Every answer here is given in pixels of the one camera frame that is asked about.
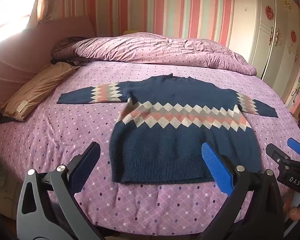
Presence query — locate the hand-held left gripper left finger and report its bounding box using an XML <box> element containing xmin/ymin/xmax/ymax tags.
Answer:
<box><xmin>16</xmin><ymin>141</ymin><xmax>108</xmax><ymax>240</ymax></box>

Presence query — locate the navy diamond pattern sweater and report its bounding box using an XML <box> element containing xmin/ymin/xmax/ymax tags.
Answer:
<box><xmin>57</xmin><ymin>73</ymin><xmax>278</xmax><ymax>184</ymax></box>

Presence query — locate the person's right hand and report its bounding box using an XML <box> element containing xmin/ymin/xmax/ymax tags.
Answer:
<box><xmin>282</xmin><ymin>192</ymin><xmax>300</xmax><ymax>223</ymax></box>

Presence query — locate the white ornate wardrobe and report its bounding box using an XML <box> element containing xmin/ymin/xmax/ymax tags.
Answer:
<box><xmin>229</xmin><ymin>0</ymin><xmax>300</xmax><ymax>105</ymax></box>

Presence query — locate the bright window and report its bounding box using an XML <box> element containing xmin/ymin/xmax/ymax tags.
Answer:
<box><xmin>0</xmin><ymin>0</ymin><xmax>40</xmax><ymax>46</ymax></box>

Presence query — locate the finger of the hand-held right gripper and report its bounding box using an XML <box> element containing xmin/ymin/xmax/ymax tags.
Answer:
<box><xmin>266</xmin><ymin>143</ymin><xmax>291</xmax><ymax>166</ymax></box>
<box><xmin>287</xmin><ymin>138</ymin><xmax>300</xmax><ymax>157</ymax></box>

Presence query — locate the tan pillow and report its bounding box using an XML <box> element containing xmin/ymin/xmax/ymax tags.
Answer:
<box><xmin>0</xmin><ymin>62</ymin><xmax>81</xmax><ymax>123</ymax></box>

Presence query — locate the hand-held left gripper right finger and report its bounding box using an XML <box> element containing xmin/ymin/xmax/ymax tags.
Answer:
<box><xmin>197</xmin><ymin>142</ymin><xmax>285</xmax><ymax>240</ymax></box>

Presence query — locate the purple dotted bed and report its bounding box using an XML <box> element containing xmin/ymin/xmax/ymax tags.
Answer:
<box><xmin>0</xmin><ymin>62</ymin><xmax>300</xmax><ymax>236</ymax></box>

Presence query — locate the pink padded headboard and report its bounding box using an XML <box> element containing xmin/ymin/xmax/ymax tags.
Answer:
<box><xmin>0</xmin><ymin>15</ymin><xmax>95</xmax><ymax>140</ymax></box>

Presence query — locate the patterned curtain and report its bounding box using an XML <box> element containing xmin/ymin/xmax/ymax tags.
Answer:
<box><xmin>30</xmin><ymin>0</ymin><xmax>63</xmax><ymax>23</ymax></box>

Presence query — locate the purple dotted duvet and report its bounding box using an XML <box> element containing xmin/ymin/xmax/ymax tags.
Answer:
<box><xmin>51</xmin><ymin>32</ymin><xmax>257</xmax><ymax>77</ymax></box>

